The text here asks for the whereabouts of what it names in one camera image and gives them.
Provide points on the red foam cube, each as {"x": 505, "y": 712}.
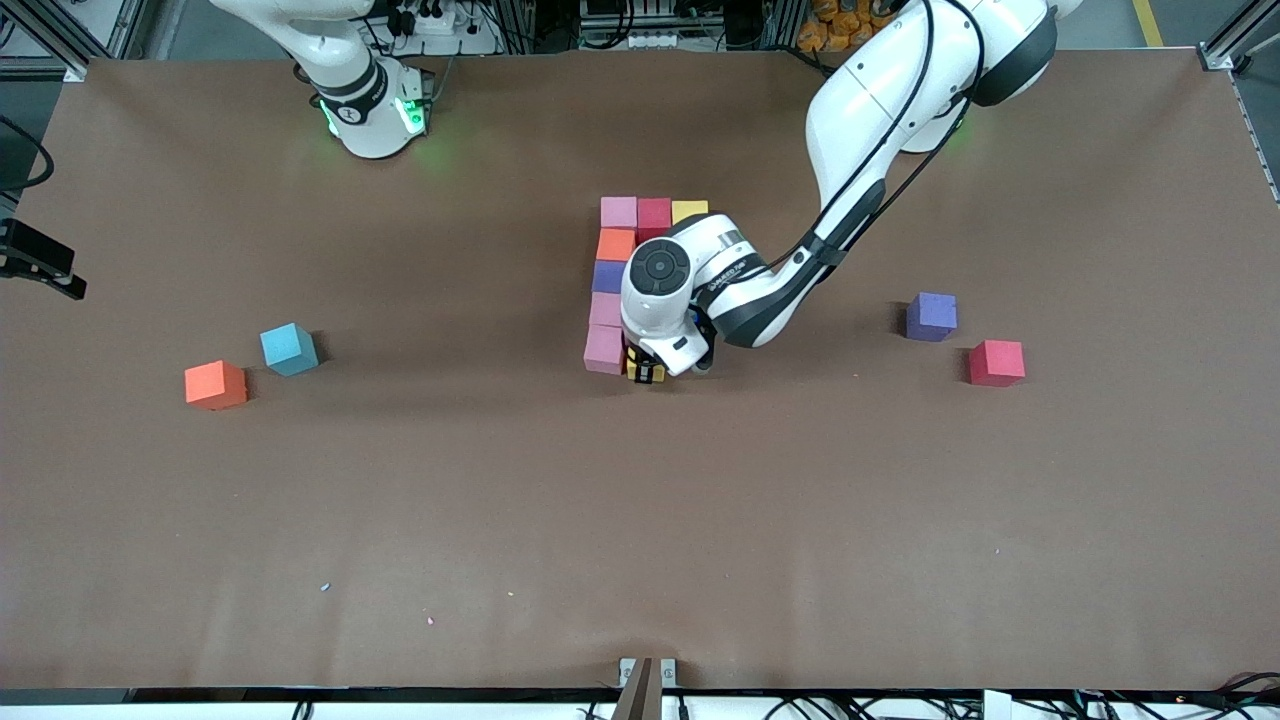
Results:
{"x": 655, "y": 215}
{"x": 996, "y": 362}

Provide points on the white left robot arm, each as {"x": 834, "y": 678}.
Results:
{"x": 660, "y": 270}

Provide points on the orange foam cube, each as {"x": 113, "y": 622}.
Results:
{"x": 616, "y": 245}
{"x": 215, "y": 385}

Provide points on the aluminium frame profile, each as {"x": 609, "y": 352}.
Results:
{"x": 50, "y": 35}
{"x": 1222, "y": 55}

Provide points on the pink foam cube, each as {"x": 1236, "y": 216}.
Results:
{"x": 605, "y": 310}
{"x": 619, "y": 213}
{"x": 603, "y": 350}

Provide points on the small white power strip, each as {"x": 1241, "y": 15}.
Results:
{"x": 655, "y": 40}

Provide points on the bag of orange snacks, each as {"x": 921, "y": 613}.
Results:
{"x": 830, "y": 28}

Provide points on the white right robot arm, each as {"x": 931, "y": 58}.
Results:
{"x": 365, "y": 110}

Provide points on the black equipment rack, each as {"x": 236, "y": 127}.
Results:
{"x": 745, "y": 25}

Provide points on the blue foam cube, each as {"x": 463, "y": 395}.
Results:
{"x": 288, "y": 348}

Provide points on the large white power strip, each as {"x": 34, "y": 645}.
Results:
{"x": 455, "y": 42}

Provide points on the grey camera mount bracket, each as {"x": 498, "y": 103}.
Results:
{"x": 640, "y": 695}

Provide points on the purple foam cube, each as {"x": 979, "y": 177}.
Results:
{"x": 931, "y": 316}
{"x": 607, "y": 278}

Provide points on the yellow foam cube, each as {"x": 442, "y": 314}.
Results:
{"x": 688, "y": 209}
{"x": 631, "y": 372}

